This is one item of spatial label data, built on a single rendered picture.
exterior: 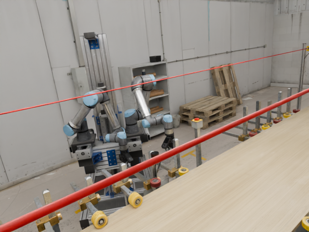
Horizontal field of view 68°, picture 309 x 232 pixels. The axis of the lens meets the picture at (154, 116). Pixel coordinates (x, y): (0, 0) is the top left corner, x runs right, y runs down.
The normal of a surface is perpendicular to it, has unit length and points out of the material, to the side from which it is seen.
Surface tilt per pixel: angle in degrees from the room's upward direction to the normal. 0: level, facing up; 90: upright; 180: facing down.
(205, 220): 0
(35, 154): 90
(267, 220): 0
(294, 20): 90
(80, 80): 90
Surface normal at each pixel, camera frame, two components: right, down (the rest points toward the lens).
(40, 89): 0.63, 0.17
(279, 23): -0.77, 0.26
